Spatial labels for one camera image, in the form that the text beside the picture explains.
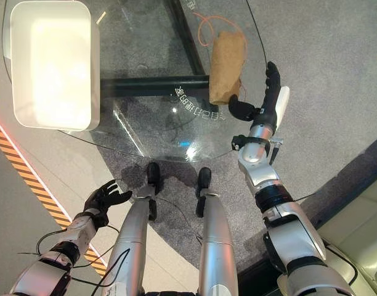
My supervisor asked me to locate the grey round carpet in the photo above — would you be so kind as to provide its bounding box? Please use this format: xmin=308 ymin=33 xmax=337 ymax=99
xmin=95 ymin=131 xmax=377 ymax=275

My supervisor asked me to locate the silver right robot leg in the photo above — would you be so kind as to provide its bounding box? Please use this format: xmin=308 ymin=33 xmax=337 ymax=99
xmin=195 ymin=166 xmax=238 ymax=296

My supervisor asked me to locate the black yellow striped floor tape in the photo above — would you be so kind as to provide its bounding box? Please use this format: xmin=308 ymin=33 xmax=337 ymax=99
xmin=0 ymin=118 xmax=108 ymax=276

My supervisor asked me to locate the silver left robot leg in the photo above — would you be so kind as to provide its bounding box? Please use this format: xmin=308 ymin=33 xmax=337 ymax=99
xmin=99 ymin=162 xmax=161 ymax=296

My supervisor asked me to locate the beige sofa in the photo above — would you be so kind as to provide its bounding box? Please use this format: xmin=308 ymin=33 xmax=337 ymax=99
xmin=314 ymin=172 xmax=377 ymax=296

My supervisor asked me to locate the brown cloth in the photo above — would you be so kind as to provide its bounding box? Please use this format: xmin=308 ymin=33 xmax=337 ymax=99
xmin=209 ymin=30 xmax=248 ymax=106

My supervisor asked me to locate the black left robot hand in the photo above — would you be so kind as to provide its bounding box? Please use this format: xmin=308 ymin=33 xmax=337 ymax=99
xmin=84 ymin=179 xmax=133 ymax=228

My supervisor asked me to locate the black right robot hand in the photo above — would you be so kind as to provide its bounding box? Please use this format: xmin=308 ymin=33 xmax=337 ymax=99
xmin=227 ymin=61 xmax=291 ymax=129

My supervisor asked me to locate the black table frame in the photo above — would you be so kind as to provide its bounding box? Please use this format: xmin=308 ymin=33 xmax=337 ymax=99
xmin=99 ymin=0 xmax=211 ymax=99

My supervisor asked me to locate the silver robot leg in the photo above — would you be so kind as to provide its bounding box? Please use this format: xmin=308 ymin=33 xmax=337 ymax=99
xmin=195 ymin=166 xmax=238 ymax=296
xmin=99 ymin=162 xmax=161 ymax=296

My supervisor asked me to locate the orange cable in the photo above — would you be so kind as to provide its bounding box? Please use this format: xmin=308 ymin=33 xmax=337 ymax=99
xmin=193 ymin=11 xmax=248 ymax=47

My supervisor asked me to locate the round glass table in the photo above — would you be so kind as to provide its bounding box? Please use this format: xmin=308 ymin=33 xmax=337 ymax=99
xmin=1 ymin=0 xmax=270 ymax=163

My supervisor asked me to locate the white rectangular basket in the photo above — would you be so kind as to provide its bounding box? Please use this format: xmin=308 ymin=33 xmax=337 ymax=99
xmin=10 ymin=1 xmax=101 ymax=133

